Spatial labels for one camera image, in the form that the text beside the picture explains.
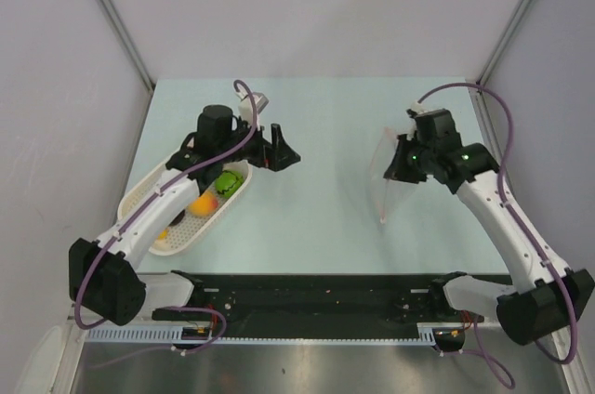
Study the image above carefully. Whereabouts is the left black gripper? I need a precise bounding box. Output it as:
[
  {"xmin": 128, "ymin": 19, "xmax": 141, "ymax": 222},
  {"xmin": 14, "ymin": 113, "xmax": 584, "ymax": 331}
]
[{"xmin": 217, "ymin": 115, "xmax": 298, "ymax": 171}]

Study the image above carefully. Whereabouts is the clear zip top bag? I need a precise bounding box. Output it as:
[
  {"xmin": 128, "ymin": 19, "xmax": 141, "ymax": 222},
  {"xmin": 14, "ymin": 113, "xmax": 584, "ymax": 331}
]
[{"xmin": 368, "ymin": 127, "xmax": 417, "ymax": 225}]

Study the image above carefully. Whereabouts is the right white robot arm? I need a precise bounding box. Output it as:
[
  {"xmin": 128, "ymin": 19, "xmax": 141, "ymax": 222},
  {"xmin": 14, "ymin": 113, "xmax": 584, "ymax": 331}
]
[{"xmin": 384, "ymin": 103, "xmax": 594, "ymax": 346}]

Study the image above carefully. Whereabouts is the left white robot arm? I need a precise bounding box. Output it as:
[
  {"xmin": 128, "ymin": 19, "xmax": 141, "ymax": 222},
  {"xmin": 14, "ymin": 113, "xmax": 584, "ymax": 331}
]
[{"xmin": 69, "ymin": 105, "xmax": 301, "ymax": 330}]

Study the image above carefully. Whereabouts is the green toy watermelon ball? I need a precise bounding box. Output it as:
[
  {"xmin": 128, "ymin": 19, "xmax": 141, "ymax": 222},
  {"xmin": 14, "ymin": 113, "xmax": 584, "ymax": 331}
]
[{"xmin": 215, "ymin": 169, "xmax": 245, "ymax": 198}]

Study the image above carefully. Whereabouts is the toy peach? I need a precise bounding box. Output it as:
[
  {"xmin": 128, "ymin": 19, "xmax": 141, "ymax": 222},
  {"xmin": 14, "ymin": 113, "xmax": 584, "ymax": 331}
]
[{"xmin": 187, "ymin": 192, "xmax": 218, "ymax": 217}]

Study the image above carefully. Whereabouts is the toy chocolate donut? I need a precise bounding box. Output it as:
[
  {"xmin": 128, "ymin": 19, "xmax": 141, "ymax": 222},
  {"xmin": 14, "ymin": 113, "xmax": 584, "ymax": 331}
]
[{"xmin": 169, "ymin": 212, "xmax": 185, "ymax": 226}]

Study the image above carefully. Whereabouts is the white perforated plastic basket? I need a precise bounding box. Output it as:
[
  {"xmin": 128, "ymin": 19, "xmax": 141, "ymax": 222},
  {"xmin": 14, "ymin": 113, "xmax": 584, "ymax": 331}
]
[{"xmin": 117, "ymin": 160, "xmax": 253, "ymax": 256}]

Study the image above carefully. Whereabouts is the toy orange mango slice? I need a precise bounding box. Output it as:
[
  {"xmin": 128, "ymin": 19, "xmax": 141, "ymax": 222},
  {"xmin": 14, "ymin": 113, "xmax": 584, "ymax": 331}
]
[{"xmin": 157, "ymin": 230, "xmax": 168, "ymax": 241}]

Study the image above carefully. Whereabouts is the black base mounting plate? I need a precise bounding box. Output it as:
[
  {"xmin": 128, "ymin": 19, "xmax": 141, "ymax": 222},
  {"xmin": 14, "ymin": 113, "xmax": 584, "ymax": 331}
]
[{"xmin": 152, "ymin": 273, "xmax": 472, "ymax": 351}]

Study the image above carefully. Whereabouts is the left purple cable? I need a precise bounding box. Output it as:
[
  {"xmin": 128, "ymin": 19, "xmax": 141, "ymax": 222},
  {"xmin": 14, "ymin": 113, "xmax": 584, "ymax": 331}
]
[{"xmin": 73, "ymin": 79, "xmax": 261, "ymax": 367}]

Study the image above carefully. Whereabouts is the purple cable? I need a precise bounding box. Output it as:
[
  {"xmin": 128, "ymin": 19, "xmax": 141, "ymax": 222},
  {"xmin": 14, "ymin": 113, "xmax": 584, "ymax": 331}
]
[
  {"xmin": 73, "ymin": 79, "xmax": 261, "ymax": 367},
  {"xmin": 417, "ymin": 83, "xmax": 581, "ymax": 387}
]

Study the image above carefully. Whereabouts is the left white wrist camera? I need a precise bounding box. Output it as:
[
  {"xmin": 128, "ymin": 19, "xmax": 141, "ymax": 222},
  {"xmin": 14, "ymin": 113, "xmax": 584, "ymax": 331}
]
[{"xmin": 237, "ymin": 92, "xmax": 269, "ymax": 125}]

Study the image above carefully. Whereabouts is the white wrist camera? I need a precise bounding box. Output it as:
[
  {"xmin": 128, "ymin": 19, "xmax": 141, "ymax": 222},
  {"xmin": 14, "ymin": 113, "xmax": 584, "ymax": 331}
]
[
  {"xmin": 406, "ymin": 101, "xmax": 430, "ymax": 118},
  {"xmin": 237, "ymin": 92, "xmax": 269, "ymax": 125}
]

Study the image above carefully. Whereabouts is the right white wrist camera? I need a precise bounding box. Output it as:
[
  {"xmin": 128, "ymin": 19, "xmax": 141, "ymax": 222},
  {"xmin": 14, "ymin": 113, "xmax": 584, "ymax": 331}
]
[{"xmin": 406, "ymin": 101, "xmax": 430, "ymax": 118}]

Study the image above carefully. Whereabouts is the white slotted cable duct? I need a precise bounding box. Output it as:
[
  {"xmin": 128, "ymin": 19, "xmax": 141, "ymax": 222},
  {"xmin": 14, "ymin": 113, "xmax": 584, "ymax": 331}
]
[{"xmin": 86, "ymin": 324, "xmax": 436, "ymax": 347}]

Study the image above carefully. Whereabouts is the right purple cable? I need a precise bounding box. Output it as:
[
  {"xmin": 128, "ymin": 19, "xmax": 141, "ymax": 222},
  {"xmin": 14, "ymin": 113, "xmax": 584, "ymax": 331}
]
[{"xmin": 417, "ymin": 83, "xmax": 581, "ymax": 387}]

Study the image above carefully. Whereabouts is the right aluminium frame post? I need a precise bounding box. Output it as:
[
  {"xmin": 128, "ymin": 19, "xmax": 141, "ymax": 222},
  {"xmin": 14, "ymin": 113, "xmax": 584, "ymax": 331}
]
[{"xmin": 475, "ymin": 0, "xmax": 535, "ymax": 85}]

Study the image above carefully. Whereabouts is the aluminium frame post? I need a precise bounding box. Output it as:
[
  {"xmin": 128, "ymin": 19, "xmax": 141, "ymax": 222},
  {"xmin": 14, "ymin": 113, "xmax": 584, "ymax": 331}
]
[
  {"xmin": 475, "ymin": 0, "xmax": 535, "ymax": 85},
  {"xmin": 96, "ymin": 0, "xmax": 156, "ymax": 95}
]

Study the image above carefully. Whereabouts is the left aluminium frame post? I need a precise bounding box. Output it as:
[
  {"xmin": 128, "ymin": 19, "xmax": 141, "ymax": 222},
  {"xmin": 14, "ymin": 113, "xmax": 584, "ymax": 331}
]
[{"xmin": 96, "ymin": 0, "xmax": 156, "ymax": 95}]

